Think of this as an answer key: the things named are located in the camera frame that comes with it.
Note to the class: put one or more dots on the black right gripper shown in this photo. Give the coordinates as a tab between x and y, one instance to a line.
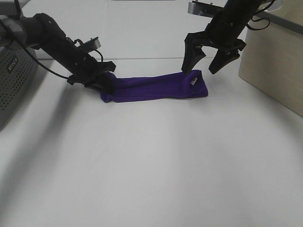
221	33

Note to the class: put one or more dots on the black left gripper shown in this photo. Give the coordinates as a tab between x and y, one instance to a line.
84	68

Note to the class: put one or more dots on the beige bin with grey rim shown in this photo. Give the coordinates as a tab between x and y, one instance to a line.
272	61

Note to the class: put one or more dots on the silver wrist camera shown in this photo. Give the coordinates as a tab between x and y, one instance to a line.
203	9
91	45

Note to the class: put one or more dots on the purple towel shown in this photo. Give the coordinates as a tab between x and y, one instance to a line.
176	85

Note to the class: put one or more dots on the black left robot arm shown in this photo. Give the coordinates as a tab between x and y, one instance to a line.
42	32

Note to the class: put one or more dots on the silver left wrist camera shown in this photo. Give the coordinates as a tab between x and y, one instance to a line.
91	45

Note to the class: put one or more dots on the grey perforated plastic basket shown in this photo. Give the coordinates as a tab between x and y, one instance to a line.
17	70

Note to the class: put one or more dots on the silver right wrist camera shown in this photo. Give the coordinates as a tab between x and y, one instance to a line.
203	9

